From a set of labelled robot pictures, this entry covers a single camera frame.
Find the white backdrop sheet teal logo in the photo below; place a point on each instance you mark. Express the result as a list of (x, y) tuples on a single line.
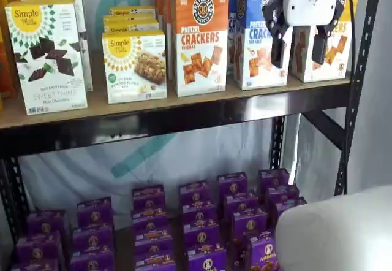
[(76, 173)]

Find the blue sea salt cracker box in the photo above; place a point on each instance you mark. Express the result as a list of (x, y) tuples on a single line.
[(257, 62), (232, 13)]

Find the white almond flour bars box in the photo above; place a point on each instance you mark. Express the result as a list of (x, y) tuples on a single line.
[(131, 24), (131, 11), (134, 68)]

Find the black metal shelving rack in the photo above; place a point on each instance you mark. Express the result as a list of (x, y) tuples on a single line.
[(183, 120)]

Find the purple Annie's snack box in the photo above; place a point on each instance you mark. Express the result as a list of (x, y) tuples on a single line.
[(93, 238), (249, 223), (46, 223), (206, 260), (38, 248), (240, 205), (153, 243), (35, 265), (150, 222), (274, 179), (149, 199), (199, 214), (92, 261), (260, 255), (283, 192), (200, 235), (195, 192), (95, 211), (232, 186), (154, 261), (288, 206)]

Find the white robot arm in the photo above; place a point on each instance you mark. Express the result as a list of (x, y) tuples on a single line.
[(337, 231)]

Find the wooden shelf board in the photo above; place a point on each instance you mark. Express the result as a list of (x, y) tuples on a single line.
[(96, 100)]

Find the yellow honey mustard cracker box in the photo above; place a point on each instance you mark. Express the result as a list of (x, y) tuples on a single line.
[(337, 59)]

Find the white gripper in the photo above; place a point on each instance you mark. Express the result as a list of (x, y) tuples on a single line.
[(306, 1)]

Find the white sweet thins box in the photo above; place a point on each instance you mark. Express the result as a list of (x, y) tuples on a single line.
[(46, 59), (85, 56)]

